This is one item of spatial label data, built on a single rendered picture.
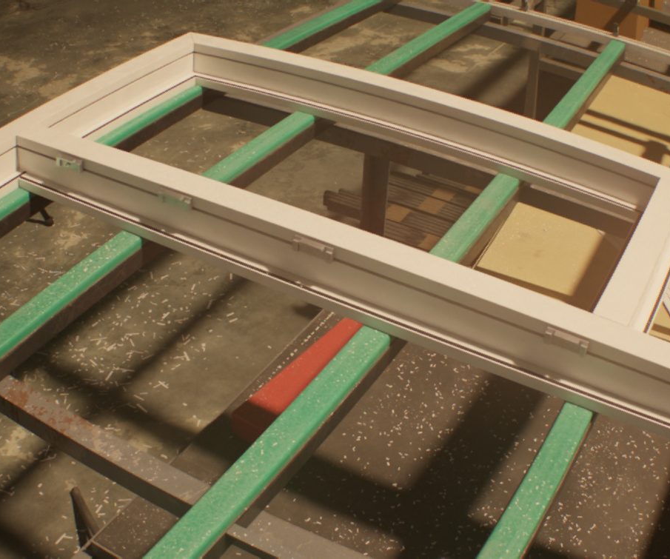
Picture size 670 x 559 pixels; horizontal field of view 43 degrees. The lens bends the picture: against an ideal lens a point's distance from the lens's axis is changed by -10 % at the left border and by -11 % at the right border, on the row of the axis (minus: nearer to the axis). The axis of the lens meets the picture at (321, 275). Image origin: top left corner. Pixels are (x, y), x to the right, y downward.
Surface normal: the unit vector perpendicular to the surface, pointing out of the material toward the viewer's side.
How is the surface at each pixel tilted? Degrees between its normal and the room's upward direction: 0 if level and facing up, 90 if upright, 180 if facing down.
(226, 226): 90
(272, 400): 0
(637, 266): 0
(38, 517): 0
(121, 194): 90
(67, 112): 90
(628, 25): 90
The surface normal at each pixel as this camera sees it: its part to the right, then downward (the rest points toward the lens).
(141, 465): 0.04, -0.83
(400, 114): -0.52, 0.47
